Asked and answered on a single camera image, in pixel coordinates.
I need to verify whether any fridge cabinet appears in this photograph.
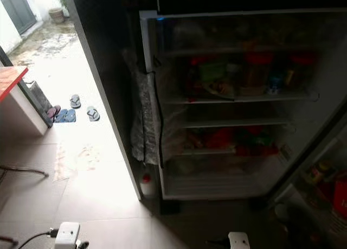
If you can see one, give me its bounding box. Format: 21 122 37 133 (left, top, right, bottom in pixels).
65 0 347 204

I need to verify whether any patterned beige floor mat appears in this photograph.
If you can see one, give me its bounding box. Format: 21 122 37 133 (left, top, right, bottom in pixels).
53 142 105 182

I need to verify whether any white bottle red cap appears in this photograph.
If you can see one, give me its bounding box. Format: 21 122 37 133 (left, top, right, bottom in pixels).
139 173 156 199

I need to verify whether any pink sandal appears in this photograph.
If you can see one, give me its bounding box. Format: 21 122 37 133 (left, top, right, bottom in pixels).
46 104 62 120

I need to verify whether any white patterned hanging cloth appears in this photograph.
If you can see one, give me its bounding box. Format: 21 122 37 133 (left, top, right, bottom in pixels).
130 69 163 166

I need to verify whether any grey door panel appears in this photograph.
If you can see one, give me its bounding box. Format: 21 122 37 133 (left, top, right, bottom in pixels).
24 79 55 128

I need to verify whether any clear crisper drawer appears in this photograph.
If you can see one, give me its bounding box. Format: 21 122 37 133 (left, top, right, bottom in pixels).
165 151 284 177

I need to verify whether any red snack packet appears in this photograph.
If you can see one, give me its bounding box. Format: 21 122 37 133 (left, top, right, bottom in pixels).
200 128 237 150

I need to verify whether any red-topped white counter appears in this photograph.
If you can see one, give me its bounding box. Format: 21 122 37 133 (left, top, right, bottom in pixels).
0 65 50 136

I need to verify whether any green snack packet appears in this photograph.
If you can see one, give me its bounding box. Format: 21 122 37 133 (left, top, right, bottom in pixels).
236 130 267 147

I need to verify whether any printed snack packet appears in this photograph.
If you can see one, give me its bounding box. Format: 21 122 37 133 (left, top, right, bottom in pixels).
200 80 237 101

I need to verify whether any brown plant pot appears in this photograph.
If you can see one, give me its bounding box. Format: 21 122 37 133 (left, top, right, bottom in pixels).
47 8 66 25

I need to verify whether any grey outdoor door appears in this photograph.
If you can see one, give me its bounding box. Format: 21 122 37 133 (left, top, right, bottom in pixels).
0 0 43 36

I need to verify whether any blue drink can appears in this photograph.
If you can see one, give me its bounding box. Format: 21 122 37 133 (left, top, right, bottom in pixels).
268 75 284 95

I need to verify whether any red carton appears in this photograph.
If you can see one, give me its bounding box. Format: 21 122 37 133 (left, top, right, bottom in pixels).
333 173 347 220

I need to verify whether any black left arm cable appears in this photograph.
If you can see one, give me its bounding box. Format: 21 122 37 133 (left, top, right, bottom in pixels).
17 229 58 249

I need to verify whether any black floor cable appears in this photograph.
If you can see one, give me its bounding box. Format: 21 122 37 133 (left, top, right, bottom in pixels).
0 164 50 178

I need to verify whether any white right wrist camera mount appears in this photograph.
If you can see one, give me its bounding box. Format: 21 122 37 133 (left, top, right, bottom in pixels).
228 232 252 249

